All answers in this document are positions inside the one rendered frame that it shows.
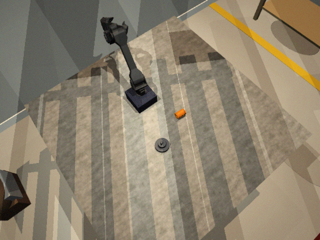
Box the orange knob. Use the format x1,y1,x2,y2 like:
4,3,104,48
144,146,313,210
174,109,186,119

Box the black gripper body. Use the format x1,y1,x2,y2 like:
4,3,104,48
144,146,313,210
122,24,128,33

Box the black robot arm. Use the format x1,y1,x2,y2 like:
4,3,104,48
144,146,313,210
100,17,148,97

